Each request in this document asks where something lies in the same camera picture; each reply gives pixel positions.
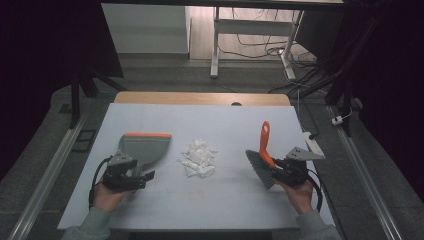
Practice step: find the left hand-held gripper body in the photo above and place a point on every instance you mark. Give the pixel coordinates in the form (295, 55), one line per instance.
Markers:
(116, 176)

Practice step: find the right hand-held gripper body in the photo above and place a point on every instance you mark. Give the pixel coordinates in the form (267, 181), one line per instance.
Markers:
(295, 171)

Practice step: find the orange brush with grey bristles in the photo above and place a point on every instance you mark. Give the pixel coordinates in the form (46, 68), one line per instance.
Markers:
(265, 146)

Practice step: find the grey dustpan with orange edge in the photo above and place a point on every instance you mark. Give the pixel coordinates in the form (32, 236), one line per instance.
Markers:
(146, 150)

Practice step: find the pile of white paper scraps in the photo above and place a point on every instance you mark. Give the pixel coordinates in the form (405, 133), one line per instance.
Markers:
(199, 158)

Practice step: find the person's left hand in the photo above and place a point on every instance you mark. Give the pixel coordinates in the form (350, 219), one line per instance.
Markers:
(106, 199)

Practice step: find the person's right hand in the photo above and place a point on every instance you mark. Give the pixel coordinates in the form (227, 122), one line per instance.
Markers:
(301, 196)

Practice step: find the white power strip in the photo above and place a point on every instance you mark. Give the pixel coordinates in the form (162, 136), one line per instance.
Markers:
(311, 143)

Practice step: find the wooden table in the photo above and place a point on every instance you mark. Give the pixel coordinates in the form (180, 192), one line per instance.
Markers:
(186, 98)

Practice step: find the black metal stand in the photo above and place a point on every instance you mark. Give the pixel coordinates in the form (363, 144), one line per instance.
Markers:
(345, 93)
(76, 96)

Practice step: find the dark curtain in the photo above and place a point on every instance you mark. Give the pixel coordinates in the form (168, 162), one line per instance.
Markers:
(40, 66)
(396, 83)

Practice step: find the white cabinet panel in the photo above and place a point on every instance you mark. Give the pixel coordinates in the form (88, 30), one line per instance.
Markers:
(146, 28)

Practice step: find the black floor bracket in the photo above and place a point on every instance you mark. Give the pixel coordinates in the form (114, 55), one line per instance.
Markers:
(84, 140)

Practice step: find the aluminium rail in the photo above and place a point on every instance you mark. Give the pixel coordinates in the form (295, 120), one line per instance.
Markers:
(50, 166)
(363, 173)

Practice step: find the white desk frame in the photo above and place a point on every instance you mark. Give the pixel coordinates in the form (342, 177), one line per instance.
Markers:
(253, 27)

